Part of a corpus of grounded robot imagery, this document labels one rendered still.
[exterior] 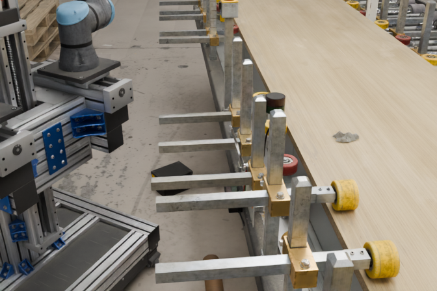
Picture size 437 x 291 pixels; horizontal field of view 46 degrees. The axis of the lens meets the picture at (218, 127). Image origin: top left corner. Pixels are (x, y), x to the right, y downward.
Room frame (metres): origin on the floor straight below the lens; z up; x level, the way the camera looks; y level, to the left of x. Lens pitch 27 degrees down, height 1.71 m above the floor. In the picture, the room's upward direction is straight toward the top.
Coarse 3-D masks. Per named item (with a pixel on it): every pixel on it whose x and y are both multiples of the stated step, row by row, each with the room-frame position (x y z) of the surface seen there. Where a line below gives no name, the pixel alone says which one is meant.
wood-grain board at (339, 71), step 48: (240, 0) 3.52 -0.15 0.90; (288, 0) 3.52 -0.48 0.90; (336, 0) 3.52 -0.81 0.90; (288, 48) 2.47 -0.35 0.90; (336, 48) 2.47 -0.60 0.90; (384, 48) 2.47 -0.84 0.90; (288, 96) 1.86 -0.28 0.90; (336, 96) 1.86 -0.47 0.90; (384, 96) 1.86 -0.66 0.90; (432, 96) 1.86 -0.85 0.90; (336, 144) 1.47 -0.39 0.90; (384, 144) 1.47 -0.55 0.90; (432, 144) 1.47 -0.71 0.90; (384, 192) 1.19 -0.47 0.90; (432, 192) 1.19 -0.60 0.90; (432, 240) 0.98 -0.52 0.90; (384, 288) 0.82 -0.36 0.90; (432, 288) 0.82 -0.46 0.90
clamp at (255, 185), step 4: (248, 160) 1.43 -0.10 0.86; (248, 164) 1.40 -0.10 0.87; (264, 164) 1.39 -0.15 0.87; (248, 168) 1.39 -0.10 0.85; (252, 168) 1.37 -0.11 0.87; (256, 168) 1.37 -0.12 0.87; (260, 168) 1.37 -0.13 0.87; (264, 168) 1.37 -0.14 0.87; (252, 172) 1.34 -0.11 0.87; (256, 172) 1.34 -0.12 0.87; (260, 172) 1.34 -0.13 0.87; (264, 172) 1.34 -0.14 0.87; (252, 176) 1.32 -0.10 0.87; (256, 176) 1.32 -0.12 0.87; (252, 180) 1.32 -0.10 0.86; (256, 180) 1.30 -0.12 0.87; (260, 180) 1.30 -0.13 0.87; (252, 184) 1.32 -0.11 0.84; (256, 184) 1.30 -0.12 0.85; (252, 188) 1.31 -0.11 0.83; (256, 188) 1.30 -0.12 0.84; (260, 188) 1.30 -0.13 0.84
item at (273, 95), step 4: (272, 92) 1.42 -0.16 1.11; (276, 92) 1.42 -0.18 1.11; (268, 96) 1.39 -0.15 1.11; (272, 96) 1.39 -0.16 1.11; (276, 96) 1.39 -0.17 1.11; (280, 96) 1.39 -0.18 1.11; (284, 96) 1.39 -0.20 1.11; (268, 132) 1.39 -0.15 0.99; (264, 148) 1.39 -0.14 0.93; (264, 152) 1.39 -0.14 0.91; (264, 156) 1.39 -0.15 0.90
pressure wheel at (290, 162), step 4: (284, 156) 1.38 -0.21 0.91; (288, 156) 1.38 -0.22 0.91; (292, 156) 1.38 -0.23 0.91; (284, 160) 1.35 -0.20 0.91; (288, 160) 1.36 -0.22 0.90; (292, 160) 1.36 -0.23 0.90; (296, 160) 1.35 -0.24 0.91; (284, 164) 1.33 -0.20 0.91; (288, 164) 1.33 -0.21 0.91; (292, 164) 1.33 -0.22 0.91; (296, 164) 1.33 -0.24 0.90; (284, 168) 1.32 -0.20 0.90; (288, 168) 1.32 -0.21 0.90; (292, 168) 1.32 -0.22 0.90; (296, 168) 1.34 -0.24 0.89; (284, 172) 1.32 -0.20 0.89; (288, 172) 1.32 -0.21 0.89; (292, 172) 1.32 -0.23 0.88
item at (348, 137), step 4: (340, 132) 1.52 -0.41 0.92; (348, 132) 1.53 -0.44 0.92; (332, 136) 1.52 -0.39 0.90; (336, 136) 1.51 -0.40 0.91; (340, 136) 1.51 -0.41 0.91; (344, 136) 1.50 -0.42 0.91; (348, 136) 1.50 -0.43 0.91; (352, 136) 1.50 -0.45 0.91; (356, 136) 1.51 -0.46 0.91; (336, 140) 1.49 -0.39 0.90; (340, 140) 1.48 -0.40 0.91; (344, 140) 1.48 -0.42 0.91; (348, 140) 1.48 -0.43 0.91; (352, 140) 1.49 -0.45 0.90
